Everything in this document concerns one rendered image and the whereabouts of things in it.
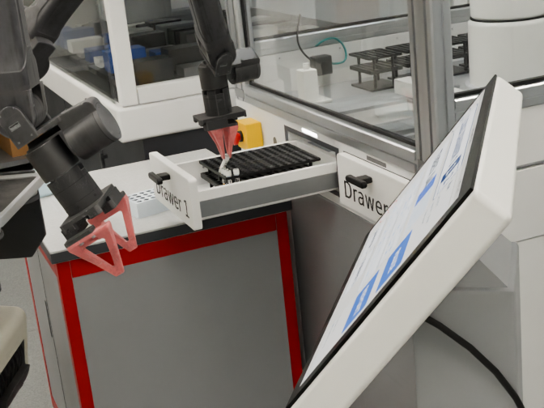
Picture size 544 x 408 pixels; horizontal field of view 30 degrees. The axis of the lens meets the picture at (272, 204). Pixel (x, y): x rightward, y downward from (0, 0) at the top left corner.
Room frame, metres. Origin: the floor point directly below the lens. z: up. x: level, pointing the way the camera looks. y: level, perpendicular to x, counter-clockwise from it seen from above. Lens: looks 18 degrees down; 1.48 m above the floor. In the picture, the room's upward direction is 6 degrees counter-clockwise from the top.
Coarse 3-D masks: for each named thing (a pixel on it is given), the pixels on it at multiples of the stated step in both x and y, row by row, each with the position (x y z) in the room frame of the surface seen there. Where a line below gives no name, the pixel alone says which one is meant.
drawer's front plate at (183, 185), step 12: (156, 156) 2.17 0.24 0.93; (156, 168) 2.17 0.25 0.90; (168, 168) 2.08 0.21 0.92; (180, 168) 2.04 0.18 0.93; (168, 180) 2.09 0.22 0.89; (180, 180) 2.00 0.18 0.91; (192, 180) 1.95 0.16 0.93; (156, 192) 2.20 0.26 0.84; (168, 192) 2.10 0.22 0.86; (180, 192) 2.02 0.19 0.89; (192, 192) 1.95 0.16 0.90; (168, 204) 2.11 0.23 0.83; (180, 204) 2.03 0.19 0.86; (192, 204) 1.95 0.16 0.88; (180, 216) 2.04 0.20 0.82; (192, 216) 1.95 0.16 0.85; (192, 228) 1.96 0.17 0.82
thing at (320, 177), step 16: (272, 144) 2.30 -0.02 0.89; (304, 144) 2.27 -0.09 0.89; (192, 160) 2.23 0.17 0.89; (320, 160) 2.20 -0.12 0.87; (272, 176) 2.03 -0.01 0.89; (288, 176) 2.05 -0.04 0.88; (304, 176) 2.06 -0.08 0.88; (320, 176) 2.07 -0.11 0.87; (336, 176) 2.08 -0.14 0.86; (208, 192) 1.98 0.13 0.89; (224, 192) 1.99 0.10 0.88; (240, 192) 2.01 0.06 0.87; (256, 192) 2.02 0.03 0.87; (272, 192) 2.03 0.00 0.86; (288, 192) 2.04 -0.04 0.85; (304, 192) 2.06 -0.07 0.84; (320, 192) 2.07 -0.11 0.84; (208, 208) 1.98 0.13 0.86; (224, 208) 1.99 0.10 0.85; (240, 208) 2.00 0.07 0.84
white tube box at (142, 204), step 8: (144, 192) 2.35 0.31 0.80; (152, 192) 2.34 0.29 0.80; (136, 200) 2.29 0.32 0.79; (144, 200) 2.28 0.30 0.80; (152, 200) 2.28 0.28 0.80; (136, 208) 2.26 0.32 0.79; (144, 208) 2.26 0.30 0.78; (152, 208) 2.28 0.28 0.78; (160, 208) 2.29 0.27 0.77; (136, 216) 2.26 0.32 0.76; (144, 216) 2.26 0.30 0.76
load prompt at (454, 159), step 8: (472, 112) 1.29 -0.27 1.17; (464, 120) 1.30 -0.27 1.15; (472, 120) 1.22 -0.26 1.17; (464, 128) 1.24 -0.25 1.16; (456, 136) 1.26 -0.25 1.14; (464, 136) 1.18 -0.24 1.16; (456, 144) 1.19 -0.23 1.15; (464, 144) 1.12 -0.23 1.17; (448, 152) 1.20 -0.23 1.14; (456, 152) 1.14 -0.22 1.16; (464, 152) 1.07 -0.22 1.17; (448, 160) 1.15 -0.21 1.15; (456, 160) 1.09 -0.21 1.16; (448, 168) 1.09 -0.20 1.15; (456, 168) 1.04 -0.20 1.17; (440, 176) 1.11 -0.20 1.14; (448, 176) 1.05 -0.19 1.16; (440, 184) 1.06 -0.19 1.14; (432, 200) 1.03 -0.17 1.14
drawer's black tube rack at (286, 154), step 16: (288, 144) 2.26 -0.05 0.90; (208, 160) 2.19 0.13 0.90; (240, 160) 2.16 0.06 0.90; (256, 160) 2.15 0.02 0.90; (272, 160) 2.13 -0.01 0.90; (288, 160) 2.12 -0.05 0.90; (304, 160) 2.11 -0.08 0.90; (208, 176) 2.16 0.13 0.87; (240, 176) 2.05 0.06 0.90; (256, 176) 2.12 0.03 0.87
